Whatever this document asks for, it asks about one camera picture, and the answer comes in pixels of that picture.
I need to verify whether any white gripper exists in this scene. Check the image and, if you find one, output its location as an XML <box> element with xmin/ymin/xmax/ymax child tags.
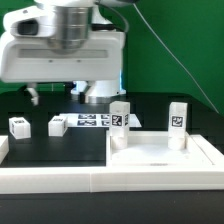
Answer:
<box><xmin>0</xmin><ymin>4</ymin><xmax>125</xmax><ymax>106</ymax></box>

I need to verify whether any white square table top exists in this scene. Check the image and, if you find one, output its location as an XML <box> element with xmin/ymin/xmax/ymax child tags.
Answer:
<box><xmin>106</xmin><ymin>131</ymin><xmax>212</xmax><ymax>167</ymax></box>

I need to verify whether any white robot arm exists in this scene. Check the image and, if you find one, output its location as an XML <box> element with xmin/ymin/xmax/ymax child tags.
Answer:
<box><xmin>0</xmin><ymin>0</ymin><xmax>138</xmax><ymax>103</ymax></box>

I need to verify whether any black cable bundle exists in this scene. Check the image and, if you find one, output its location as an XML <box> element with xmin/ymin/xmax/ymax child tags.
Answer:
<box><xmin>17</xmin><ymin>83</ymin><xmax>31</xmax><ymax>93</ymax></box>

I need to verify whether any white marker base plate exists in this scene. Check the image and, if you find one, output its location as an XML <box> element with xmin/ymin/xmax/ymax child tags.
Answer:
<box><xmin>59</xmin><ymin>112</ymin><xmax>142</xmax><ymax>129</ymax></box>

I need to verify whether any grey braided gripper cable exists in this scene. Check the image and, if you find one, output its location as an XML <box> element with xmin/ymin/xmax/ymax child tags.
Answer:
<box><xmin>91</xmin><ymin>1</ymin><xmax>130</xmax><ymax>34</ymax></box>

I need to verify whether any white U-shaped obstacle wall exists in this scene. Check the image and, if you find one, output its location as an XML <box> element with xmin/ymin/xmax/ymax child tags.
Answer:
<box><xmin>0</xmin><ymin>135</ymin><xmax>224</xmax><ymax>194</ymax></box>

